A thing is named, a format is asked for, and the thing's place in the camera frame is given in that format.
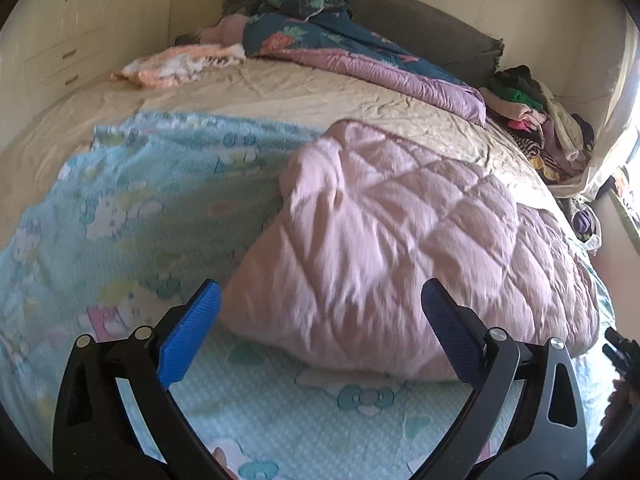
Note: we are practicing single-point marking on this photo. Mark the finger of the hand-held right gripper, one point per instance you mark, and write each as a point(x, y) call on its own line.
point(620, 352)

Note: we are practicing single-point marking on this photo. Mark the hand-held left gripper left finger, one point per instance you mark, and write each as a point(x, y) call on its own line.
point(192, 330)

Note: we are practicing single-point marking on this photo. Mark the cream glossy wardrobe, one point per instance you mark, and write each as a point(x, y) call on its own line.
point(50, 35)

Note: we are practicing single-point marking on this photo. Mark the white mesh bag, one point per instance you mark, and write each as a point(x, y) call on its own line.
point(587, 225)

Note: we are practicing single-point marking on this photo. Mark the pink cloth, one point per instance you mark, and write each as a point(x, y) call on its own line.
point(225, 30)

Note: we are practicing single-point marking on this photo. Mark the bed with beige sheet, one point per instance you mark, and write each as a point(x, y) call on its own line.
point(350, 95)

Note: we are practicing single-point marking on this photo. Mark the pink quilted blanket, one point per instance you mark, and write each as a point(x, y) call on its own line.
point(375, 235)

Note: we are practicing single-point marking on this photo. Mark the pile of clothes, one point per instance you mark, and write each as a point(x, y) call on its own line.
point(540, 115)

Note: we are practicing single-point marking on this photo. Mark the small dark object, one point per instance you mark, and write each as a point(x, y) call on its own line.
point(184, 39)

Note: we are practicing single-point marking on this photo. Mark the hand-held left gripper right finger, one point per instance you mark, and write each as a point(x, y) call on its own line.
point(450, 330)

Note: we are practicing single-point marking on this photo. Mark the cream curtain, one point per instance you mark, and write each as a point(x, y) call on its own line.
point(612, 110)

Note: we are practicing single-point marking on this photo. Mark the grey bed headboard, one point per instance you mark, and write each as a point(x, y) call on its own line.
point(425, 25)

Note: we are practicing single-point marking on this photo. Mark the blue cartoon printed blanket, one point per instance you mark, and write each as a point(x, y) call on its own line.
point(125, 200)

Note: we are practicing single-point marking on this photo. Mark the peach printed cloth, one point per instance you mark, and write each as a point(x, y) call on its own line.
point(175, 65)

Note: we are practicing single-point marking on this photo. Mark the teal floral quilt pink lining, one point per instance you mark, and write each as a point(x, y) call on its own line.
point(325, 35)

